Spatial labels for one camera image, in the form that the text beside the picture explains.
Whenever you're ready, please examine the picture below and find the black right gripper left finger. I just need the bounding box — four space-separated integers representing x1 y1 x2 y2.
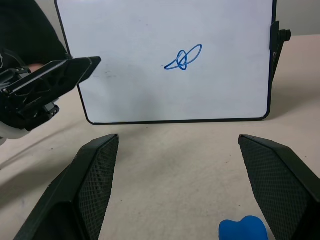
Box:
13 133 120 240

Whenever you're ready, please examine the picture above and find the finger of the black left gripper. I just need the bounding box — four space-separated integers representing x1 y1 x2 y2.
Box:
5 59 72 95
14 56 102 112

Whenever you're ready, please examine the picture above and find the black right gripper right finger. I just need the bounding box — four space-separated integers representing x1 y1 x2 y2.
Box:
238 134 320 240

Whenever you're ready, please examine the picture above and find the blue eraser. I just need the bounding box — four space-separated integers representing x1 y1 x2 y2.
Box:
218 215 269 240

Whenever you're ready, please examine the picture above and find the person in black clothing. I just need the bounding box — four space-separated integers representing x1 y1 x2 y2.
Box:
0 0 74 73

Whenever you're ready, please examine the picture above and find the white board with black frame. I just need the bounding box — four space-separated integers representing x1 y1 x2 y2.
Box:
54 0 278 125

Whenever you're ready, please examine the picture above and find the black whiteboard stand bracket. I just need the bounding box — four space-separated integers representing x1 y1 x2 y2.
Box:
269 20 292 85

